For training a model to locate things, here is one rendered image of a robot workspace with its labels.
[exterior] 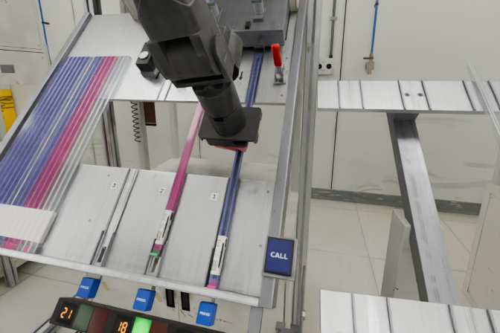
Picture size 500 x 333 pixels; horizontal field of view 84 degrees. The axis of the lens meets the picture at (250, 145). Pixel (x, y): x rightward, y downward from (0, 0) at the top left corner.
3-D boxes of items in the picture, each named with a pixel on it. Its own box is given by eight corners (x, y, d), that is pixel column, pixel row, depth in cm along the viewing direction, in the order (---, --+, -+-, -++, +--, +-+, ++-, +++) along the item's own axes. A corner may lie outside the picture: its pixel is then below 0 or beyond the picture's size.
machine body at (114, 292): (283, 413, 88) (291, 244, 73) (100, 360, 105) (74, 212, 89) (299, 275, 149) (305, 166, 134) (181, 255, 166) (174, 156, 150)
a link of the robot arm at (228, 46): (148, 59, 33) (213, 48, 30) (170, -2, 38) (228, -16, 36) (193, 115, 43) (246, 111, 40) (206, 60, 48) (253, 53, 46)
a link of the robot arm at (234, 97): (185, 94, 36) (227, 92, 35) (195, 55, 40) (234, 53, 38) (202, 122, 42) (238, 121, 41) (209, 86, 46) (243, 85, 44)
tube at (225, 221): (217, 289, 44) (216, 289, 43) (209, 288, 44) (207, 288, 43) (262, 56, 67) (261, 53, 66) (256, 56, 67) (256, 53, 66)
